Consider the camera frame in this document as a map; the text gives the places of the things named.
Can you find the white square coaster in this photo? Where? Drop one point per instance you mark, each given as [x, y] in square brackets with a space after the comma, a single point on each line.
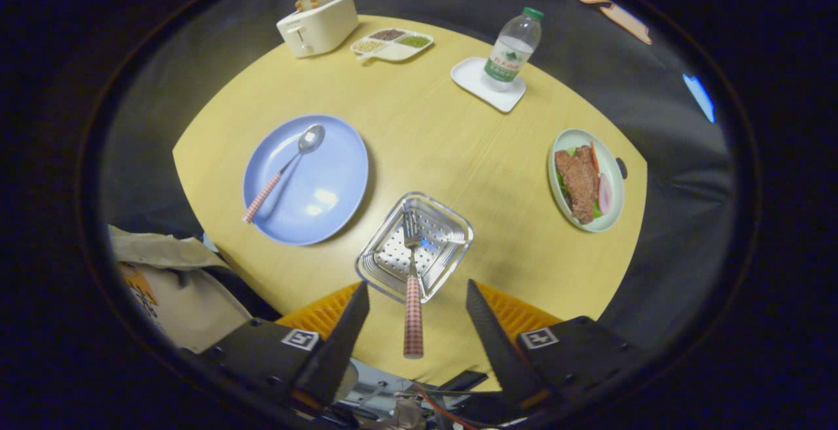
[468, 76]

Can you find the blue round plate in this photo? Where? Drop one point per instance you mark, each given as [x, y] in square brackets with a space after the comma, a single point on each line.
[327, 181]

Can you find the clear water bottle green cap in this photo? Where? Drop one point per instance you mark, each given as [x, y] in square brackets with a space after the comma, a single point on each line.
[507, 57]

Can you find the pale green oval dish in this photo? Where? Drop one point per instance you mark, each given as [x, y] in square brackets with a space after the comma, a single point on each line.
[612, 211]

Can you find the cream toaster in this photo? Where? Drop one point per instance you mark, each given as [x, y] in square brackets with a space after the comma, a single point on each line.
[324, 27]

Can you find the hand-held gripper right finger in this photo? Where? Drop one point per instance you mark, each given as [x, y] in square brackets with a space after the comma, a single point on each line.
[497, 345]

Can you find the white divided snack dish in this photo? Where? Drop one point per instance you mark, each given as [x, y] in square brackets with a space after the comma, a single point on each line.
[396, 52]

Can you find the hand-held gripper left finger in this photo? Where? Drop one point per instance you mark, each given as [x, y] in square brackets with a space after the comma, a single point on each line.
[337, 345]

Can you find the brown meat slices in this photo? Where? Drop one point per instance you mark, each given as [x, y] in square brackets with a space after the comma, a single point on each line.
[579, 184]

